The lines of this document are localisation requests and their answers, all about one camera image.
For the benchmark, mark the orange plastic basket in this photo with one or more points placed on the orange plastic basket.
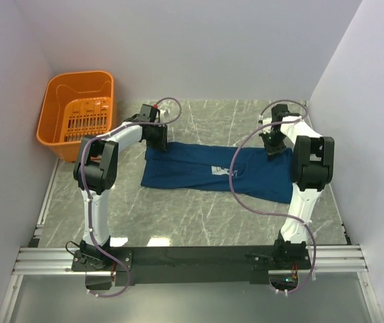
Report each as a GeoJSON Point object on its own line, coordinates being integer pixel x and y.
{"type": "Point", "coordinates": [76, 104]}

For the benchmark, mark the aluminium frame rails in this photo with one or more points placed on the aluminium frame rails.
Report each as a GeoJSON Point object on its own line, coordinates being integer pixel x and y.
{"type": "Point", "coordinates": [56, 261]}

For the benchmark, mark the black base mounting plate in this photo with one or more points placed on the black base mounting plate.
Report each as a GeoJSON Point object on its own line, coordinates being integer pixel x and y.
{"type": "Point", "coordinates": [196, 264]}

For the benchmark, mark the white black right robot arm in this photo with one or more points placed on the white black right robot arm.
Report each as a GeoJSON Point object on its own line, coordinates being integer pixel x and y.
{"type": "Point", "coordinates": [311, 170]}

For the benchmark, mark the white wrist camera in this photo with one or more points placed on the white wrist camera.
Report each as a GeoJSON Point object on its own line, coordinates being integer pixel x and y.
{"type": "Point", "coordinates": [264, 120]}
{"type": "Point", "coordinates": [163, 111]}

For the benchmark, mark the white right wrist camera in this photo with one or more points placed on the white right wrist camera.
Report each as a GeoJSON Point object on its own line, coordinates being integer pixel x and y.
{"type": "Point", "coordinates": [264, 120]}

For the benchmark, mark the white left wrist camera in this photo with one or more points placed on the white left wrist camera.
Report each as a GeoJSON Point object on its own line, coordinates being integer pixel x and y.
{"type": "Point", "coordinates": [163, 111]}

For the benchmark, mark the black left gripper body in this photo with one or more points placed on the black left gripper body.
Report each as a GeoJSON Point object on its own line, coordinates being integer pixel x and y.
{"type": "Point", "coordinates": [157, 137]}

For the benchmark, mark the blue Mickey Mouse t-shirt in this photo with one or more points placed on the blue Mickey Mouse t-shirt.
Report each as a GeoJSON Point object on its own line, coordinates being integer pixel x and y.
{"type": "Point", "coordinates": [203, 167]}

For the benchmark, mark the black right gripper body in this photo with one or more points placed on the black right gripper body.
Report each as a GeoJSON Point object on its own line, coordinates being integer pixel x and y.
{"type": "Point", "coordinates": [273, 142]}

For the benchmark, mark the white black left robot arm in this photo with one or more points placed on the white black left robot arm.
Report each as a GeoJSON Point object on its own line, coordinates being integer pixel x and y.
{"type": "Point", "coordinates": [96, 172]}

